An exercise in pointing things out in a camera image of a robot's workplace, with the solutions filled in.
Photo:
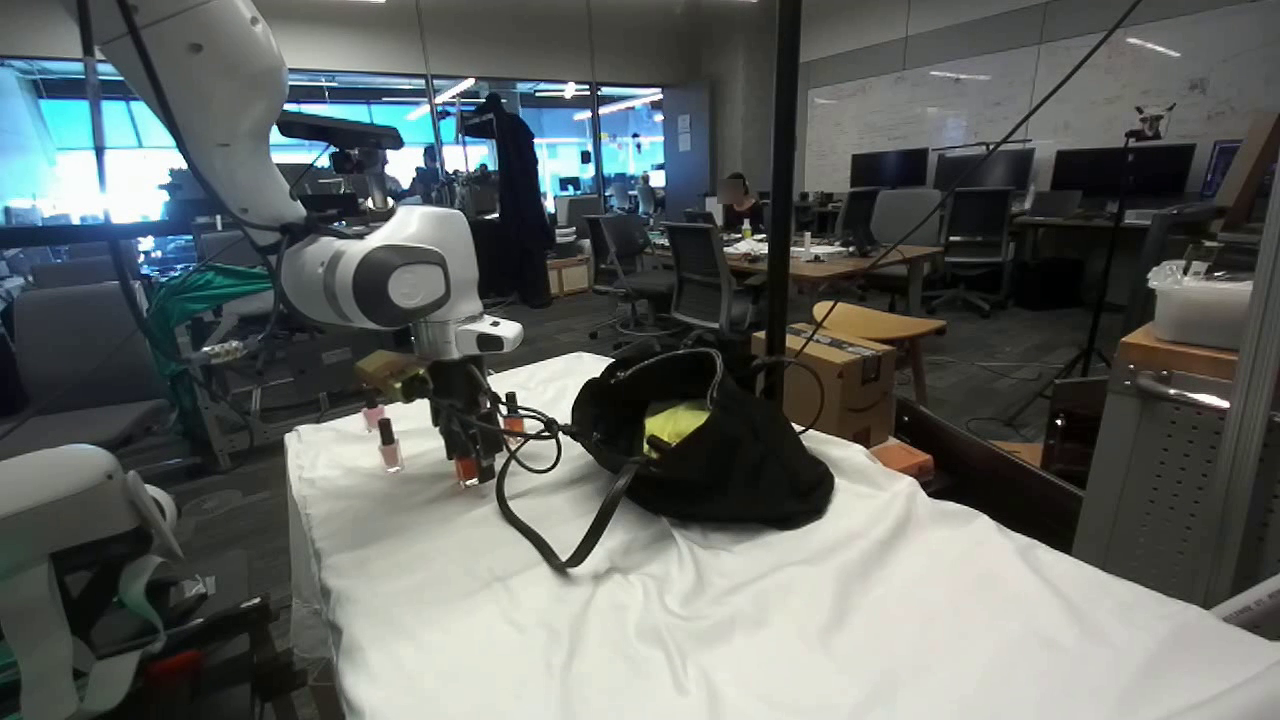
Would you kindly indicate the white tablecloth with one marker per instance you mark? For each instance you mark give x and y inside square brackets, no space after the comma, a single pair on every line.
[932,600]

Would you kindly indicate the black vertical pole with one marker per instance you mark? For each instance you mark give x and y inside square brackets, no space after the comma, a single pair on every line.
[781,203]

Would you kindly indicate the grey office chair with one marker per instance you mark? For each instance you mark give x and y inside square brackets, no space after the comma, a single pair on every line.
[907,216]

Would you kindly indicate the seated person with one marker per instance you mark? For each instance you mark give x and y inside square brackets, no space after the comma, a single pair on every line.
[743,206]

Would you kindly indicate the wooden meeting table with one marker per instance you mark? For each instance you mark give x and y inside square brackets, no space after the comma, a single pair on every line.
[833,267]

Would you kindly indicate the white plastic bin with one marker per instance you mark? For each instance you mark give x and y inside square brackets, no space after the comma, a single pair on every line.
[1197,311]

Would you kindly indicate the black office chair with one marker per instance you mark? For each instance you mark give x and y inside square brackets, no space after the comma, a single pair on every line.
[976,233]
[627,260]
[700,273]

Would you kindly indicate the low wooden table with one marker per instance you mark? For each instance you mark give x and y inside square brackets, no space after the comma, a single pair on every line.
[874,321]

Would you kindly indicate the yellow cloth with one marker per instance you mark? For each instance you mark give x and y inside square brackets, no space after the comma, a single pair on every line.
[675,424]

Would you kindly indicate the black computer monitor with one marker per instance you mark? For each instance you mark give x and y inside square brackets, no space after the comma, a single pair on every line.
[1123,175]
[986,175]
[891,169]

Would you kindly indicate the aluminium frame post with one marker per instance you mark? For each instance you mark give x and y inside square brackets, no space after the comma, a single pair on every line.
[1255,400]

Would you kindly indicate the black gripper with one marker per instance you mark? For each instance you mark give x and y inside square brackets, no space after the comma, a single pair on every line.
[467,393]

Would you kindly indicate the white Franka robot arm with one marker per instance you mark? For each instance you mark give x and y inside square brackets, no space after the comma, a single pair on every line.
[386,282]

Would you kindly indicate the black tripod stand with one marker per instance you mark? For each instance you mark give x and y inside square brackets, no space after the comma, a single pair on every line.
[1111,267]

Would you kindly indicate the grey padded chair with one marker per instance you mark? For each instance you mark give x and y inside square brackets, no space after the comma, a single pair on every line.
[80,360]

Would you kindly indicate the orange block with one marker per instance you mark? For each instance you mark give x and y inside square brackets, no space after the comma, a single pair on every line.
[907,457]

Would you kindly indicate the large cardboard box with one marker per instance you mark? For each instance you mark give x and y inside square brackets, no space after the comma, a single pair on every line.
[843,387]

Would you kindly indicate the small cardboard box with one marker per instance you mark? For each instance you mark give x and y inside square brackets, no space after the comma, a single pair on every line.
[569,273]

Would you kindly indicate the grey cabinet with wooden top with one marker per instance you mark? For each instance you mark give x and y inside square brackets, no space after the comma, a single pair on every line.
[1154,465]

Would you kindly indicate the black stereo camera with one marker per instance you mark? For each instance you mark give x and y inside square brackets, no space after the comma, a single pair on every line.
[341,128]

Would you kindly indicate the white rounded machine housing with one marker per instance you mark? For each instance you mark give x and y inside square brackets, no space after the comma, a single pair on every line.
[62,502]

